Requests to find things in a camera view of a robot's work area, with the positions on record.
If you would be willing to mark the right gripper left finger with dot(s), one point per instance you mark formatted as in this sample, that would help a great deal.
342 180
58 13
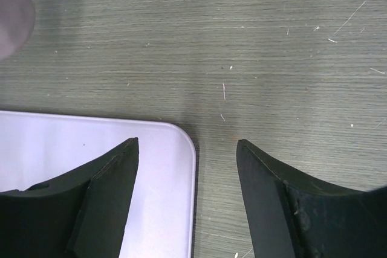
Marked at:
81 213

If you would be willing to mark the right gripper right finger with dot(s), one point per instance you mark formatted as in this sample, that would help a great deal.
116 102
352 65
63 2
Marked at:
293 214

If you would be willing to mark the purple translucent cup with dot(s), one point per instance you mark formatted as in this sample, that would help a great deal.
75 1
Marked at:
17 23

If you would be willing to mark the lilac plastic tray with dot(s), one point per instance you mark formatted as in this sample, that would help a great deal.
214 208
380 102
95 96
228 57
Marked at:
38 147

